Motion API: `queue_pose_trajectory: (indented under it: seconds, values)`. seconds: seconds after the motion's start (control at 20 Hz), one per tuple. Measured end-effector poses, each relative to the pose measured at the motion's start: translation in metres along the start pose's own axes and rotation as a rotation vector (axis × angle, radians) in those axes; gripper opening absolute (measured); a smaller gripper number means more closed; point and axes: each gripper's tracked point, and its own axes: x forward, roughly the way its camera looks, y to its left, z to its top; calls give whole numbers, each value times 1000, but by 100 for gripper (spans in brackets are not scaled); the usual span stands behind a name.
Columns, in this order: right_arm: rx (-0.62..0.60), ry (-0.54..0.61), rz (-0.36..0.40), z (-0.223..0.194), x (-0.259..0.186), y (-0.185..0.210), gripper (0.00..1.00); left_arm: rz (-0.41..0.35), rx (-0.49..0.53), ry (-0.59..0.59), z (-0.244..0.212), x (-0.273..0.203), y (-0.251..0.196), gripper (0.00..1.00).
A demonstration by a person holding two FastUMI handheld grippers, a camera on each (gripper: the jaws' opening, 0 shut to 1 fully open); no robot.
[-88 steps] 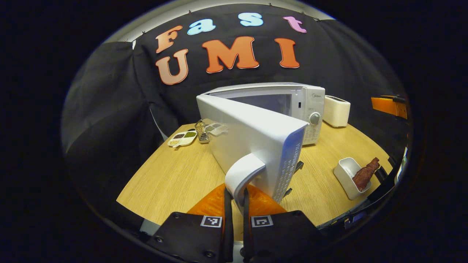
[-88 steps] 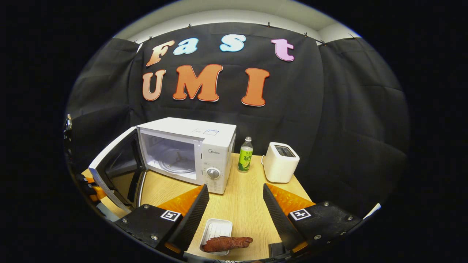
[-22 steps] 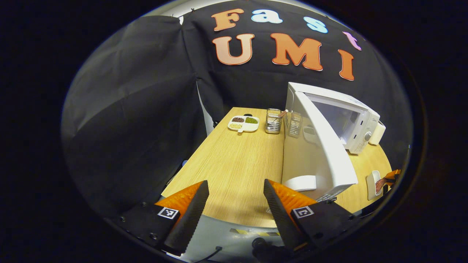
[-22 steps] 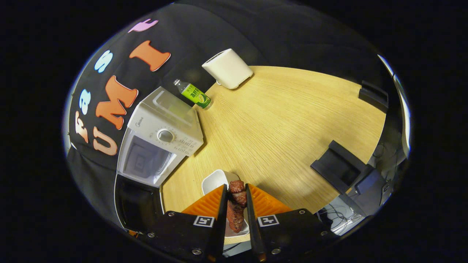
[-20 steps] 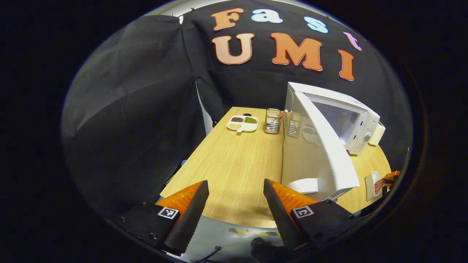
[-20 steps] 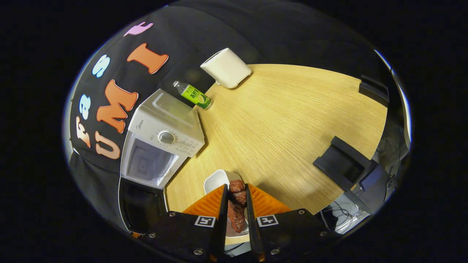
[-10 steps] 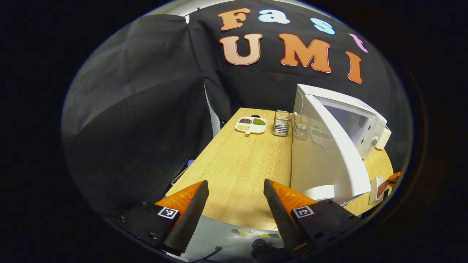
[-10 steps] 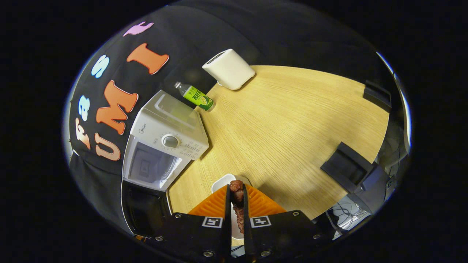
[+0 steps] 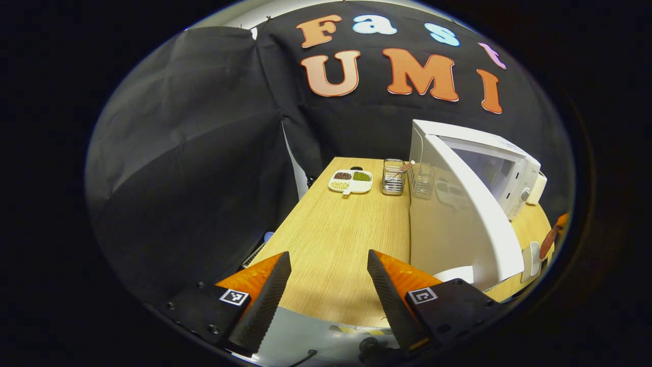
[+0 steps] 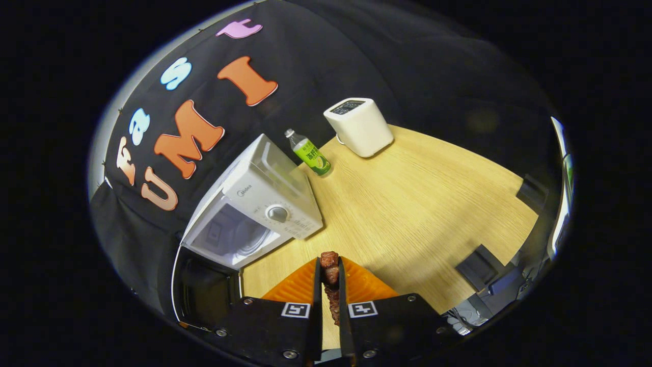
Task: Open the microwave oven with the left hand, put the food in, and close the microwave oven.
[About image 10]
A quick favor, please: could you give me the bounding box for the brown grilled meat piece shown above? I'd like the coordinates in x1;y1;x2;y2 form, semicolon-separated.
320;251;341;327

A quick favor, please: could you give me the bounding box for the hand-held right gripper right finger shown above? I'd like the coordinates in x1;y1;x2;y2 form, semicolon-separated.
337;256;449;367

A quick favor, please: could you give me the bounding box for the green label drink bottle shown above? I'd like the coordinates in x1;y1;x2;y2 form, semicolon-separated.
284;128;332;177

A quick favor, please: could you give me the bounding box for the black table clamp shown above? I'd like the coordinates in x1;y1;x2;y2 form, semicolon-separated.
455;244;505;292

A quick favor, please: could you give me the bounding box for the glass turntable plate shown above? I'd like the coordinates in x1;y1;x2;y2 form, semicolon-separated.
232;227;273;257

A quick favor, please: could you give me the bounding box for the white toaster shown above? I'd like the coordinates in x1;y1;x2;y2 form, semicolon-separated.
323;98;394;159

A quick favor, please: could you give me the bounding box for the white microwave oven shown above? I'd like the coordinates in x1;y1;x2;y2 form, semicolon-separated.
171;134;324;329

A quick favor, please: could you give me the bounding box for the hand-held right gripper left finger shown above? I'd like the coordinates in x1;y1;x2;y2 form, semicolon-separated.
211;256;324;367

